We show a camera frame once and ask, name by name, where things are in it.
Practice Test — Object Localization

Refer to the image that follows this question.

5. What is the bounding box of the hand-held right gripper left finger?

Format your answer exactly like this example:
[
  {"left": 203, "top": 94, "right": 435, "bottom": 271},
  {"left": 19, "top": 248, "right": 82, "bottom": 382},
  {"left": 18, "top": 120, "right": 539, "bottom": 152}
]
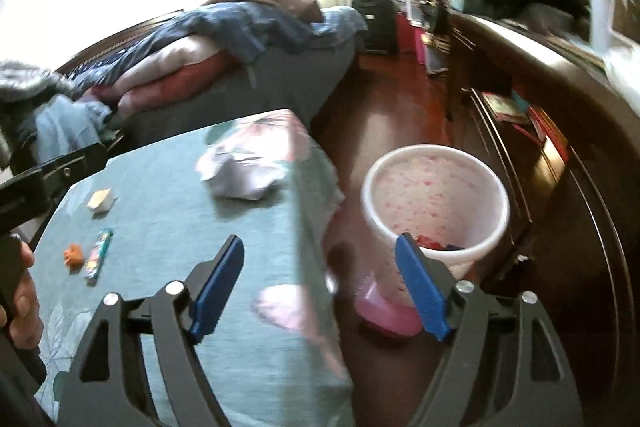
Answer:
[{"left": 57, "top": 234, "right": 246, "bottom": 427}]

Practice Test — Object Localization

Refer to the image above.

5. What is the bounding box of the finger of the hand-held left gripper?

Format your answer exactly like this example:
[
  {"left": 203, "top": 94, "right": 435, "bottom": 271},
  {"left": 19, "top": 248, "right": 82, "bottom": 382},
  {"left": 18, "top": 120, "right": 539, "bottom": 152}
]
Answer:
[{"left": 30, "top": 144, "right": 108, "bottom": 208}]

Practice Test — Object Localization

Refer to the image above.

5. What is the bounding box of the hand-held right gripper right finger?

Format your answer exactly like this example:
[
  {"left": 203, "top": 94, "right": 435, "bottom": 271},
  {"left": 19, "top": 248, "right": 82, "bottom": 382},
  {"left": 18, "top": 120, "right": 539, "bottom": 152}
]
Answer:
[{"left": 395, "top": 233, "right": 586, "bottom": 427}]

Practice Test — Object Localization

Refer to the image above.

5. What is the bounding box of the red foil wrapper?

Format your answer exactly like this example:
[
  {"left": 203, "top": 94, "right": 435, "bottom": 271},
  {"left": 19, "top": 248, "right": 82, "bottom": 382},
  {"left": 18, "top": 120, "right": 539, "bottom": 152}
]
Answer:
[{"left": 412, "top": 234, "right": 446, "bottom": 251}]

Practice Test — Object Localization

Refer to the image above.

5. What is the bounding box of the white speckled waste bin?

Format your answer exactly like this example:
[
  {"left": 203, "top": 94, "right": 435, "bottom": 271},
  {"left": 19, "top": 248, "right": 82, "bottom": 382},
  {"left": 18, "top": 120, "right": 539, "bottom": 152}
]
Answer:
[{"left": 361, "top": 144, "right": 511, "bottom": 308}]

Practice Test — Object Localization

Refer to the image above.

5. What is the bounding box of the person's left hand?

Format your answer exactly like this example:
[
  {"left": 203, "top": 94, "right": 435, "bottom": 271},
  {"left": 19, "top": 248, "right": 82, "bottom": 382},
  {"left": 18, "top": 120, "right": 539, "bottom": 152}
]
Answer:
[{"left": 0, "top": 238, "right": 42, "bottom": 352}]

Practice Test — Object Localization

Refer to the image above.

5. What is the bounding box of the small white box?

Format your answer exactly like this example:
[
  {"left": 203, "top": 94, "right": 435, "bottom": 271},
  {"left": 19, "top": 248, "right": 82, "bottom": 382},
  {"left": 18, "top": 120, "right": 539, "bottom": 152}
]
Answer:
[{"left": 86, "top": 188, "right": 117, "bottom": 214}]

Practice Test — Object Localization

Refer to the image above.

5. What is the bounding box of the pink plastic tub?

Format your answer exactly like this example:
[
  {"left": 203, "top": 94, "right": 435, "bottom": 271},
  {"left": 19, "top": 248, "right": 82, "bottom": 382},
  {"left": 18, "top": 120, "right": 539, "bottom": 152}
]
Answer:
[{"left": 355, "top": 274, "right": 426, "bottom": 338}]

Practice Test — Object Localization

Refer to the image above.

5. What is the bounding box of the light blue fleece blanket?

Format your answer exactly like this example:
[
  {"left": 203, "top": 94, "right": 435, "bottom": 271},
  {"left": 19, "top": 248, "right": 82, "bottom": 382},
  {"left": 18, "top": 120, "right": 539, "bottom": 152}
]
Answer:
[{"left": 32, "top": 97, "right": 113, "bottom": 158}]

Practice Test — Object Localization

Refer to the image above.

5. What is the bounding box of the orange crumpled wrapper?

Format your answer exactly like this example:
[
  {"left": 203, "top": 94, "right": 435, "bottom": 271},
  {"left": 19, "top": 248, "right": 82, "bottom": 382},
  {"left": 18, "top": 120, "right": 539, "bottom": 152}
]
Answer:
[{"left": 62, "top": 244, "right": 86, "bottom": 272}]

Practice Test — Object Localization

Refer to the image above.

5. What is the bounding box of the teal leaf print tablecloth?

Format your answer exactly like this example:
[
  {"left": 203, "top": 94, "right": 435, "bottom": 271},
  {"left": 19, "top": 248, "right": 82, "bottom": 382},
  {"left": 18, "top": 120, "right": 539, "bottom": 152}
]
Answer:
[{"left": 15, "top": 108, "right": 356, "bottom": 427}]

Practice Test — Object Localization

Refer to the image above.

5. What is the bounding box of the colourful strip wrapper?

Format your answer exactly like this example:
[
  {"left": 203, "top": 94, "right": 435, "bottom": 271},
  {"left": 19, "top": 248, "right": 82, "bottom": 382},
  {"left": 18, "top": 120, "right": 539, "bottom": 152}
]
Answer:
[{"left": 82, "top": 228, "right": 115, "bottom": 282}]

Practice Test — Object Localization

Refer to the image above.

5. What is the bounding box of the crumpled white paper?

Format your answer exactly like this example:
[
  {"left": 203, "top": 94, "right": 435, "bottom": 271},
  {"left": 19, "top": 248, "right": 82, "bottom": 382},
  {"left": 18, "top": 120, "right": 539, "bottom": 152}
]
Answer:
[{"left": 195, "top": 139, "right": 283, "bottom": 201}]

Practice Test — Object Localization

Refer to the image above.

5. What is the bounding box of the dark wooden headboard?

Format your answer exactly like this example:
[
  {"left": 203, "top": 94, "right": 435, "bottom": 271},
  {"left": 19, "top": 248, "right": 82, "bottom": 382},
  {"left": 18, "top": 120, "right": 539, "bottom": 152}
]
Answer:
[{"left": 52, "top": 9, "right": 188, "bottom": 78}]

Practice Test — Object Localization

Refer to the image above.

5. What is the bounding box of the pink quilt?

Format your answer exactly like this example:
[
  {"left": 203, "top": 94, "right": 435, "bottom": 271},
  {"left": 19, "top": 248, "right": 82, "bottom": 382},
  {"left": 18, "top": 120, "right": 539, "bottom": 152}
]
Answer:
[{"left": 115, "top": 42, "right": 226, "bottom": 98}]

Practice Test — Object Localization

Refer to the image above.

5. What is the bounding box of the red quilt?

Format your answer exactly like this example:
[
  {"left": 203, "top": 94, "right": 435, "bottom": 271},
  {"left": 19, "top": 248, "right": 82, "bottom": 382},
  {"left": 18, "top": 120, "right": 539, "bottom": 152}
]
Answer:
[{"left": 82, "top": 57, "right": 251, "bottom": 118}]

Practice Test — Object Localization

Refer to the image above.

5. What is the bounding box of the colourful book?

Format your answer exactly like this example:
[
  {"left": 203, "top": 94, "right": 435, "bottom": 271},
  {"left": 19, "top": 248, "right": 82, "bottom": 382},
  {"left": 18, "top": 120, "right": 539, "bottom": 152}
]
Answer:
[{"left": 481, "top": 91, "right": 532, "bottom": 124}]

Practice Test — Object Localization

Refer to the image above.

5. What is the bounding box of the red book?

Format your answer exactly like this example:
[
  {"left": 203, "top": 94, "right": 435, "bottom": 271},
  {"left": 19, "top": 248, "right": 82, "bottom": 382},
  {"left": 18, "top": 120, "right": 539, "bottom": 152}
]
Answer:
[{"left": 527, "top": 104, "right": 568, "bottom": 160}]

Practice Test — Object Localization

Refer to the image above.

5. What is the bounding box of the blue patterned quilt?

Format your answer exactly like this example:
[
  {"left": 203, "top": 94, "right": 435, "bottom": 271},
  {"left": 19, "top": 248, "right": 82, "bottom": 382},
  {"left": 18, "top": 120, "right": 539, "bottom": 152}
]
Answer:
[{"left": 65, "top": 2, "right": 368, "bottom": 92}]

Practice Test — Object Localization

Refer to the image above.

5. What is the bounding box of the bed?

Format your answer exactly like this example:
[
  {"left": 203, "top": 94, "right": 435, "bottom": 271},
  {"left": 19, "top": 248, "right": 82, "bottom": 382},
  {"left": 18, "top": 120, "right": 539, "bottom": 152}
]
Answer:
[{"left": 52, "top": 4, "right": 368, "bottom": 148}]

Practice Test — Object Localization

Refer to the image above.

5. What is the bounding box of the dark wooden dresser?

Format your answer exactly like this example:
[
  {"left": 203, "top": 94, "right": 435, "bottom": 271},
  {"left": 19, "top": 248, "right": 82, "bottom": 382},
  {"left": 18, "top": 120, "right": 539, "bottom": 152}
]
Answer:
[{"left": 440, "top": 12, "right": 640, "bottom": 427}]

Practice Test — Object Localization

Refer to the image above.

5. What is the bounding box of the red plastic container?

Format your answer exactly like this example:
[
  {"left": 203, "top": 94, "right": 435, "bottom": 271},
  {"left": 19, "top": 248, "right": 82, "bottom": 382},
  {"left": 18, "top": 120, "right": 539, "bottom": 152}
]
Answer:
[{"left": 395, "top": 13, "right": 428, "bottom": 65}]

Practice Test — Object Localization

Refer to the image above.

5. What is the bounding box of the black suitcase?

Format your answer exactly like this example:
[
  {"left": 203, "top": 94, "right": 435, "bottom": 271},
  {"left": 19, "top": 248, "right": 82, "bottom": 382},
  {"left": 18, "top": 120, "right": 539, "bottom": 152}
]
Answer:
[{"left": 351, "top": 0, "right": 399, "bottom": 56}]

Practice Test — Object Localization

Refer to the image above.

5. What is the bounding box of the clear plastic container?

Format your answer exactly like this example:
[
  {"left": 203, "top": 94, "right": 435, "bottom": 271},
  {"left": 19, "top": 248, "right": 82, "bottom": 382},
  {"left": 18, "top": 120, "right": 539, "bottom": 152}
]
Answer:
[{"left": 400, "top": 0, "right": 426, "bottom": 22}]

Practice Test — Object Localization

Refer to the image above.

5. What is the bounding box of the white plastic bag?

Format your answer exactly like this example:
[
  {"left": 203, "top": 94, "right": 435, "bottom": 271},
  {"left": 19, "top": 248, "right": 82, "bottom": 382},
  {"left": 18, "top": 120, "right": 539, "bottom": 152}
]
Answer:
[{"left": 602, "top": 47, "right": 640, "bottom": 92}]

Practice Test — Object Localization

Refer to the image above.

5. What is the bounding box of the white storage bin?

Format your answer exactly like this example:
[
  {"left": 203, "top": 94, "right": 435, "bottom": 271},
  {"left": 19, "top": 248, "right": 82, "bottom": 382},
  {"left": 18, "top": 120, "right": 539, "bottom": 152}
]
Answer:
[{"left": 587, "top": 0, "right": 640, "bottom": 58}]

